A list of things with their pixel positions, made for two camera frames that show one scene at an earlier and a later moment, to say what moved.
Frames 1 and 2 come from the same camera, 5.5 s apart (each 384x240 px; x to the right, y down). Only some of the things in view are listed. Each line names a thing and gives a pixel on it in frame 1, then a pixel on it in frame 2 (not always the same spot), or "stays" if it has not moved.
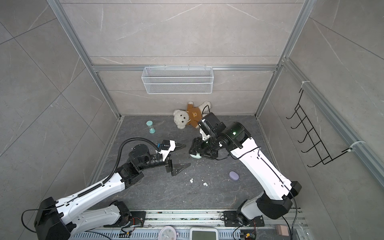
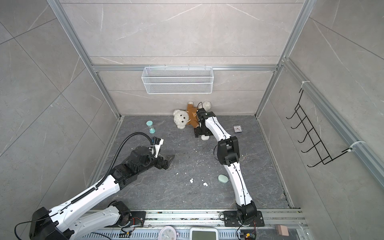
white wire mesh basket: (177, 80) stays
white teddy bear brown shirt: (191, 116) stays
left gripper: (168, 159) → (163, 161)
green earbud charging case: (197, 156) → (223, 178)
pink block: (282, 230) stays
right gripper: (196, 147) → (198, 132)
